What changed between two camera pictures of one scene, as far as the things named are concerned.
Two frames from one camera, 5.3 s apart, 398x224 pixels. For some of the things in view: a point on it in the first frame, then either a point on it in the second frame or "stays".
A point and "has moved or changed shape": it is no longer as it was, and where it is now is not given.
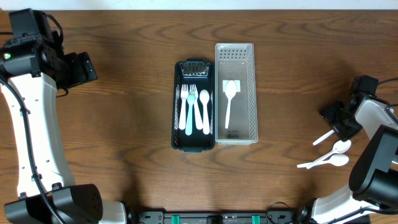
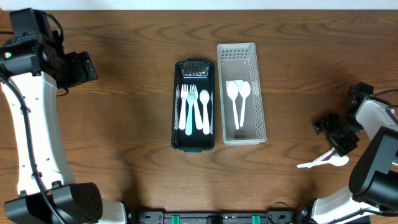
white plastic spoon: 204,96 stays
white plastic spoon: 337,160 stays
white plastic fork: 184,93 stays
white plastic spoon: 230,89 has moved or changed shape
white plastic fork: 191,97 stays
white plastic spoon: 329,134 → 244,90
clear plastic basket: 236,94 has moved or changed shape
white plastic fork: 198,116 stays
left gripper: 82,68 stays
